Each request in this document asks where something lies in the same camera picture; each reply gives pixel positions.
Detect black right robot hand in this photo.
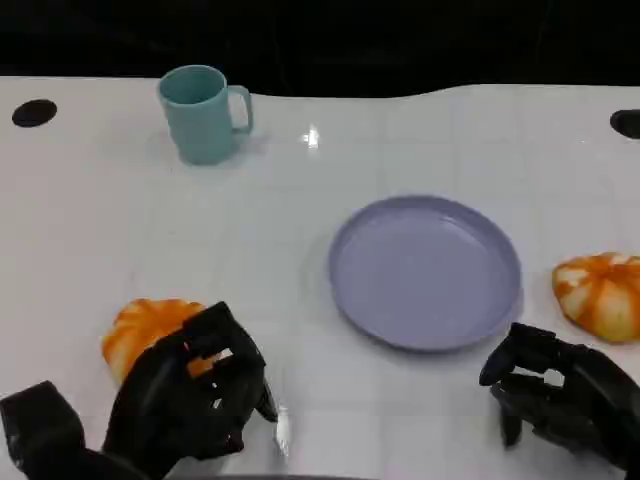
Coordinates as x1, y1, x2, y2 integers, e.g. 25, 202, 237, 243
478, 322, 640, 471

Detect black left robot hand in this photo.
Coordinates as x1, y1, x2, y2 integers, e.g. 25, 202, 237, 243
101, 300, 280, 469

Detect orange white toy bread roll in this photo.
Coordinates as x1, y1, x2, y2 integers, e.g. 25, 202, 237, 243
101, 298, 224, 386
551, 252, 640, 344

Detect lilac plate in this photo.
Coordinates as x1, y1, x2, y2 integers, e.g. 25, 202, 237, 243
327, 194, 523, 354

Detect pale green mug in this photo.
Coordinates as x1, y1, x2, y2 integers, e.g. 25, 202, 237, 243
157, 63, 255, 166

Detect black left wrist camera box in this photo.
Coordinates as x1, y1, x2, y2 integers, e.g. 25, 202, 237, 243
0, 379, 85, 480

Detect black table cable grommet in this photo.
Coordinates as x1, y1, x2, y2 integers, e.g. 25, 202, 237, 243
11, 98, 58, 128
609, 108, 640, 139

